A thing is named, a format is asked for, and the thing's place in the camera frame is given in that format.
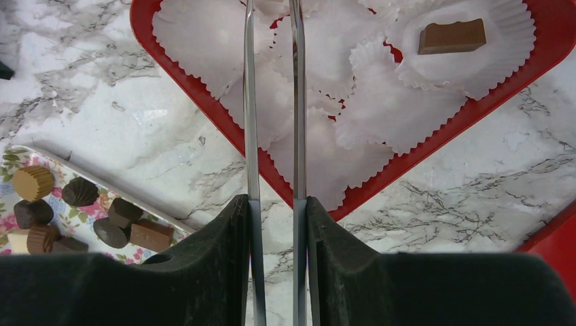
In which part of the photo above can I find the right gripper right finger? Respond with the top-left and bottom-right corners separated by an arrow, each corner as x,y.
306,197 -> 575,325

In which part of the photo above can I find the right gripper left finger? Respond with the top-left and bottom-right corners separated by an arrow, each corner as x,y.
1,194 -> 250,325

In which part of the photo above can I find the brown rectangular chocolate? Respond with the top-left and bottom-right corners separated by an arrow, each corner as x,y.
418,18 -> 487,55

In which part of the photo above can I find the brown block chocolate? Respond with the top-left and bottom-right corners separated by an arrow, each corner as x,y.
129,219 -> 174,252

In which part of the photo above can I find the dark ridged chocolate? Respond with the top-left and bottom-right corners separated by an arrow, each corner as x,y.
62,177 -> 99,207

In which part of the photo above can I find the dark round chocolate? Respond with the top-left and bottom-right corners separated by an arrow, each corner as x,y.
14,199 -> 54,230

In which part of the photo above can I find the white square chocolate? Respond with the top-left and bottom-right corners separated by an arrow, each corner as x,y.
7,230 -> 30,255

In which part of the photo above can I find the caramel round chocolate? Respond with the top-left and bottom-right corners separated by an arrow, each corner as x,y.
12,166 -> 55,202

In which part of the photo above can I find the red chocolate box base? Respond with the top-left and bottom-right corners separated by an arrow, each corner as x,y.
130,1 -> 575,220

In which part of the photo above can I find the floral rectangular tray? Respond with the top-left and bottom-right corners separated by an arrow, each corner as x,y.
1,145 -> 194,264

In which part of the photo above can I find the red box lid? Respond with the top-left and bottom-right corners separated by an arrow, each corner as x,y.
516,201 -> 575,302

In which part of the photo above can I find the white paper cup liner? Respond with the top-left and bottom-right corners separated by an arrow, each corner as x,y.
386,1 -> 537,100

